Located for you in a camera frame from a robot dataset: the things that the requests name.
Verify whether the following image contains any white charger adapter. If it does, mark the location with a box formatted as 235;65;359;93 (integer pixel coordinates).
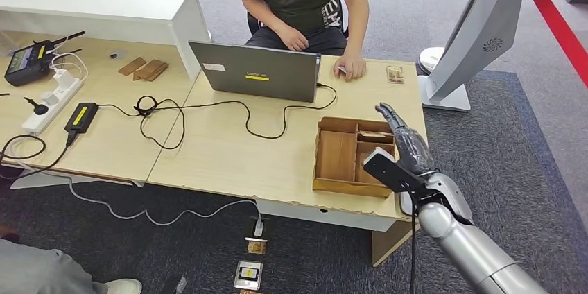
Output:
53;68;78;89

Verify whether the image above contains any black office chair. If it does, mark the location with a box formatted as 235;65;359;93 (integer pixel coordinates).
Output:
247;0;350;40

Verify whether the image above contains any black power brick yellow label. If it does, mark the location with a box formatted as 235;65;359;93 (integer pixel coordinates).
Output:
64;102;99;135

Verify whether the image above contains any dark grey floor rug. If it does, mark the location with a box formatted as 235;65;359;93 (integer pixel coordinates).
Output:
0;68;588;294

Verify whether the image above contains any black mains cable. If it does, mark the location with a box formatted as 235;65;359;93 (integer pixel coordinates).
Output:
0;132;76;181

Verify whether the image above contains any black remote controller with antennas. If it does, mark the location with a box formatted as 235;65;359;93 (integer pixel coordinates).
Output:
4;31;87;87

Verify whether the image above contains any black plug with cable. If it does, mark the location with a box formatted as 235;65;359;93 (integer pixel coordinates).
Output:
0;92;50;116

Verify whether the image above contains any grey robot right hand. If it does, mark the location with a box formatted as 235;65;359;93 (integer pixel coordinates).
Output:
374;102;436;177

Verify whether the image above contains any small wooden tag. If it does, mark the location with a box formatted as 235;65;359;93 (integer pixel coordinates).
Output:
386;65;406;85

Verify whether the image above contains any wooden compartment organizer tray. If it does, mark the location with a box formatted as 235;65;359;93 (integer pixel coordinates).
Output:
312;116;397;199

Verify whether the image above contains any black laptop charger cable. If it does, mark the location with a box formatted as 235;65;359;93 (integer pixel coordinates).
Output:
93;82;338;151

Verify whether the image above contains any person's right hand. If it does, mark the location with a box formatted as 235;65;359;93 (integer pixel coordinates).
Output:
277;27;309;52

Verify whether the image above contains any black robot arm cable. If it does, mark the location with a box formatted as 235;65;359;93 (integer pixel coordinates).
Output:
408;191;420;294

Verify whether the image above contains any white desk shelf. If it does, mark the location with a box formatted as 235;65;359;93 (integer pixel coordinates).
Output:
0;0;212;82

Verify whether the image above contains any white round base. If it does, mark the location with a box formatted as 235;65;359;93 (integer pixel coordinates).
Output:
417;46;446;75

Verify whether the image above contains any grey card reader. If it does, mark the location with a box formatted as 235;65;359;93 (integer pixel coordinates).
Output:
397;191;415;218

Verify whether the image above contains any white power strip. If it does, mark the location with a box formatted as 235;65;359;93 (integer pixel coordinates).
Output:
21;76;85;135

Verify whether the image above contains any silver floor socket box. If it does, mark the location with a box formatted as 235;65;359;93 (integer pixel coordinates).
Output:
233;260;264;292

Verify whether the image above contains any open brass floor socket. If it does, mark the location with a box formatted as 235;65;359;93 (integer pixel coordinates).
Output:
243;216;269;255

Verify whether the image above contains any white floor cable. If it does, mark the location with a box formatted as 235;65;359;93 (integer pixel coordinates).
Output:
6;136;266;237

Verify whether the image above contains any bystander person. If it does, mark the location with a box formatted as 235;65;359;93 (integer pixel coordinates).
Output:
0;225;144;294

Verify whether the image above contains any person's left hand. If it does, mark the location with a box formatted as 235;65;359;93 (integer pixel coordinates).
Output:
333;53;368;83

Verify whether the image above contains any thin wooden card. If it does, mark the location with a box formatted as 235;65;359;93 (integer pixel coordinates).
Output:
146;62;169;83
117;56;147;76
132;58;165;82

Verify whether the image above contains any white desk foot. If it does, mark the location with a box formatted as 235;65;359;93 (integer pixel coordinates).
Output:
9;171;145;189

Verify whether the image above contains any thin white charging cable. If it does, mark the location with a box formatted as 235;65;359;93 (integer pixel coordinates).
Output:
44;38;89;83

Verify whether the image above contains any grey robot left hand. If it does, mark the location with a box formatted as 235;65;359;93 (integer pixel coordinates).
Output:
160;275;188;294

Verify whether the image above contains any white kiosk screen stand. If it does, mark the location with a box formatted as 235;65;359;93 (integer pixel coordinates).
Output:
417;0;571;113

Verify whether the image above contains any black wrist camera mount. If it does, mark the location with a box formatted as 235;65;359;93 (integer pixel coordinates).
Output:
363;147;435;198

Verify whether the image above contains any grey laptop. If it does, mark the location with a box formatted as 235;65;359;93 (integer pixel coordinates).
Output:
188;41;322;103

